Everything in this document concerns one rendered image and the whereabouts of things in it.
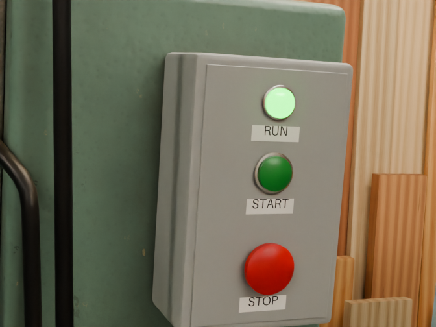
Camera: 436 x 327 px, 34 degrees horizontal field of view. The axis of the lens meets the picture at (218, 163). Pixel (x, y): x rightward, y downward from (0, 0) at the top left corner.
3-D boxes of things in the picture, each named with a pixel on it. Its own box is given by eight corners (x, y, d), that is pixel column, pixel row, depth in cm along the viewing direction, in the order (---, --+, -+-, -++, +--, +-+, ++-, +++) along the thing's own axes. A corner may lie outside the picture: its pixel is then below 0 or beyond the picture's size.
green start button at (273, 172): (252, 193, 41) (255, 151, 40) (289, 193, 41) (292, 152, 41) (256, 195, 40) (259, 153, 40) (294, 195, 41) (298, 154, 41)
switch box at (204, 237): (150, 303, 46) (163, 51, 44) (289, 294, 50) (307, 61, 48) (180, 339, 40) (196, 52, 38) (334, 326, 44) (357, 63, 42)
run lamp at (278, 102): (260, 119, 40) (263, 84, 40) (292, 121, 41) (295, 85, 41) (265, 121, 40) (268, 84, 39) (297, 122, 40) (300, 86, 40)
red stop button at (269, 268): (240, 292, 41) (243, 241, 41) (287, 289, 42) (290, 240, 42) (247, 298, 40) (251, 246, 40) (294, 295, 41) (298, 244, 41)
